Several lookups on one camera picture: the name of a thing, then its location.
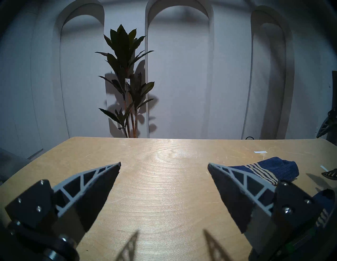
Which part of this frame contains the tall dark green plant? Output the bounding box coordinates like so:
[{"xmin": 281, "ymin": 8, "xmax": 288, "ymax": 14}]
[{"xmin": 95, "ymin": 24, "xmax": 158, "ymax": 138}]

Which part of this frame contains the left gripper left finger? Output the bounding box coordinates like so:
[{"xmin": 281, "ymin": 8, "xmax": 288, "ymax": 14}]
[{"xmin": 5, "ymin": 162, "xmax": 121, "ymax": 246}]

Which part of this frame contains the dark door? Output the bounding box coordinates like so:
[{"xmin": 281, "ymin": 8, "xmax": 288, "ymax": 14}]
[{"xmin": 326, "ymin": 70, "xmax": 337, "ymax": 146}]

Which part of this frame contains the light wooden table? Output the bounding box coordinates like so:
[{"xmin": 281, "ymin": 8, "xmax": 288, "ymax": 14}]
[{"xmin": 0, "ymin": 136, "xmax": 337, "ymax": 261}]

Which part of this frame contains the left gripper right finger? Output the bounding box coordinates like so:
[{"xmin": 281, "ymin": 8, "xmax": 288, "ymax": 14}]
[{"xmin": 207, "ymin": 163, "xmax": 325, "ymax": 261}]

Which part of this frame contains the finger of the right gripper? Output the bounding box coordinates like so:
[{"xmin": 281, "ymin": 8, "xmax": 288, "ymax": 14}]
[
  {"xmin": 316, "ymin": 107, "xmax": 337, "ymax": 139},
  {"xmin": 322, "ymin": 169, "xmax": 337, "ymax": 181}
]

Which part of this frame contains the blue striped ankle sock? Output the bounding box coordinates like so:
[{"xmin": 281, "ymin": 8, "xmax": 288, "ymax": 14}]
[
  {"xmin": 312, "ymin": 188, "xmax": 336, "ymax": 229},
  {"xmin": 229, "ymin": 157, "xmax": 299, "ymax": 186}
]

